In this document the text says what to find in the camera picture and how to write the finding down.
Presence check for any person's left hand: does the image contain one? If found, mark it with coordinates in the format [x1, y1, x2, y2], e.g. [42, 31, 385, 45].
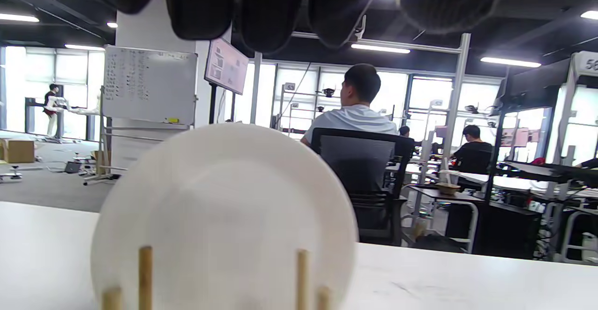
[75, 0, 511, 55]

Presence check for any round white plate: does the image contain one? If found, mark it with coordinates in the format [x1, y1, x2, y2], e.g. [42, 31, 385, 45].
[90, 123, 359, 310]

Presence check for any wooden dish rack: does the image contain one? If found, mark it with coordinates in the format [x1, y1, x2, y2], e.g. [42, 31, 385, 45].
[102, 246, 331, 310]

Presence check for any monitor screen on stand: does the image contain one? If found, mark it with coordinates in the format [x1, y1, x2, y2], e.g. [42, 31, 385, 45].
[204, 38, 249, 96]

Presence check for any whiteboard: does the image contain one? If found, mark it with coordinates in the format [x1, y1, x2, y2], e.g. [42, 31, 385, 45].
[102, 45, 199, 126]

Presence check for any white pole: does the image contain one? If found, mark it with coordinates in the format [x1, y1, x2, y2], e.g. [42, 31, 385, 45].
[250, 52, 262, 125]

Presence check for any black office chair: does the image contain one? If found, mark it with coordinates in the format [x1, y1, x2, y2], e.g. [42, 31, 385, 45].
[311, 128, 416, 245]

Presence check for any cardboard box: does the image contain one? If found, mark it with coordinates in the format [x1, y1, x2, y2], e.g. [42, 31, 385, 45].
[0, 138, 36, 163]

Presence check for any beige bowl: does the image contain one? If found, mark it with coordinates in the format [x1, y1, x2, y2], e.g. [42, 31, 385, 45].
[437, 170, 462, 195]

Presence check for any large black monitor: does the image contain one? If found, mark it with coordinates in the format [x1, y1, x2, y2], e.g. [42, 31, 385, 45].
[495, 58, 573, 112]

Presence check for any brown side table white frame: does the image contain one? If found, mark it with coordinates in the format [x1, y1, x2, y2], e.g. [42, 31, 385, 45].
[404, 184, 485, 254]

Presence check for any white gantry frame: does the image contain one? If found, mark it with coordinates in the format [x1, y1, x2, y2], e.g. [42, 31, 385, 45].
[544, 51, 598, 264]

